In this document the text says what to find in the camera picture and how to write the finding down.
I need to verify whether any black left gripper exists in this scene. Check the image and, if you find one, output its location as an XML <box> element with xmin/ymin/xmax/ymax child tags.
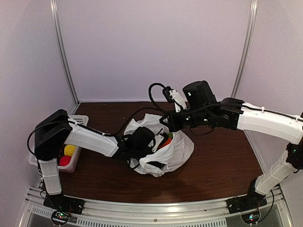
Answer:
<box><xmin>133</xmin><ymin>147</ymin><xmax>170</xmax><ymax>169</ymax></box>

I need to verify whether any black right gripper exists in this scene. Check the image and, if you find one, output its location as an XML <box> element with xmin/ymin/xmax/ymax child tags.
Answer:
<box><xmin>159</xmin><ymin>107</ymin><xmax>211</xmax><ymax>133</ymax></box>

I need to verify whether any white plastic bag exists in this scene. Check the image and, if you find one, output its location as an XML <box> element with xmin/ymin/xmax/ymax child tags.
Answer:
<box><xmin>124</xmin><ymin>113</ymin><xmax>194</xmax><ymax>177</ymax></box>

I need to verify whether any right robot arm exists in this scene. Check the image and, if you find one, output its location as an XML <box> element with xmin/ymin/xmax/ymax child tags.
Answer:
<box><xmin>160</xmin><ymin>81</ymin><xmax>303</xmax><ymax>213</ymax></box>

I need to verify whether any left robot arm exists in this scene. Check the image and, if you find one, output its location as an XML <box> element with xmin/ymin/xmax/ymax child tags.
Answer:
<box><xmin>33</xmin><ymin>109</ymin><xmax>164</xmax><ymax>213</ymax></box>

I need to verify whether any yellow fruit lower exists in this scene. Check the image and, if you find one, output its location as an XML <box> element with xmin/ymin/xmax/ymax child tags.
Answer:
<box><xmin>64</xmin><ymin>145</ymin><xmax>76</xmax><ymax>157</ymax></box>

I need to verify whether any red fruit lower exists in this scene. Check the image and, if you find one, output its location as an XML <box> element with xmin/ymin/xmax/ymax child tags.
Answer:
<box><xmin>59</xmin><ymin>156</ymin><xmax>71</xmax><ymax>166</ymax></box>

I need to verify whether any white perforated plastic basket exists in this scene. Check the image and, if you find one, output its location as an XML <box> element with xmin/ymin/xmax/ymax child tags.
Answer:
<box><xmin>28</xmin><ymin>115</ymin><xmax>89</xmax><ymax>173</ymax></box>

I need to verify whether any left circuit board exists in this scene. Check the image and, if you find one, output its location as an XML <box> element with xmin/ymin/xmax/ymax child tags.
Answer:
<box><xmin>51</xmin><ymin>210</ymin><xmax>70</xmax><ymax>226</ymax></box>

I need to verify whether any circuit board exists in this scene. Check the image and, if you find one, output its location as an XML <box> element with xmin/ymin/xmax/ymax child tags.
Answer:
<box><xmin>51</xmin><ymin>210</ymin><xmax>70</xmax><ymax>226</ymax></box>
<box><xmin>241</xmin><ymin>211</ymin><xmax>260</xmax><ymax>225</ymax></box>

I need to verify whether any right circuit board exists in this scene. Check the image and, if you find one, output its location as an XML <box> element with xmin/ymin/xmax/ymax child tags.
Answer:
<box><xmin>241</xmin><ymin>211</ymin><xmax>260</xmax><ymax>225</ymax></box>

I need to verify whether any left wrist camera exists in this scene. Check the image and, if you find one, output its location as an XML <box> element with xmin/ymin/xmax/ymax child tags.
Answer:
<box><xmin>148</xmin><ymin>133</ymin><xmax>168</xmax><ymax>153</ymax></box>

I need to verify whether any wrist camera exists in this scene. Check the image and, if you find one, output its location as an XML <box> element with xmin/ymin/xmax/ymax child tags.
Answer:
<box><xmin>148</xmin><ymin>133</ymin><xmax>168</xmax><ymax>153</ymax></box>
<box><xmin>162</xmin><ymin>86</ymin><xmax>187</xmax><ymax>113</ymax></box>

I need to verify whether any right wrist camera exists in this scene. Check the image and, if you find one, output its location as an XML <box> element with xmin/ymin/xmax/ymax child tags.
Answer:
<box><xmin>162</xmin><ymin>86</ymin><xmax>187</xmax><ymax>113</ymax></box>

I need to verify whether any front aluminium rail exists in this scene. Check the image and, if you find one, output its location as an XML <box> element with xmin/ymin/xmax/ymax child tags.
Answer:
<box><xmin>17</xmin><ymin>186</ymin><xmax>293</xmax><ymax>227</ymax></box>

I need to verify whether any right aluminium frame post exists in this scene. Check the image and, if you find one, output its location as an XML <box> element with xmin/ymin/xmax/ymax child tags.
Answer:
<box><xmin>231</xmin><ymin>0</ymin><xmax>258</xmax><ymax>98</ymax></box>

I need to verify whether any aluminium frame post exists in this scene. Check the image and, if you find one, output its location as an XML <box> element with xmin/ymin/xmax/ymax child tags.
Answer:
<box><xmin>50</xmin><ymin>0</ymin><xmax>80</xmax><ymax>105</ymax></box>
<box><xmin>231</xmin><ymin>0</ymin><xmax>258</xmax><ymax>98</ymax></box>

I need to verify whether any left aluminium frame post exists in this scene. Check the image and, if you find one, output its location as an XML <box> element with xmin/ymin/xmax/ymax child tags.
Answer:
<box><xmin>50</xmin><ymin>0</ymin><xmax>80</xmax><ymax>105</ymax></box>

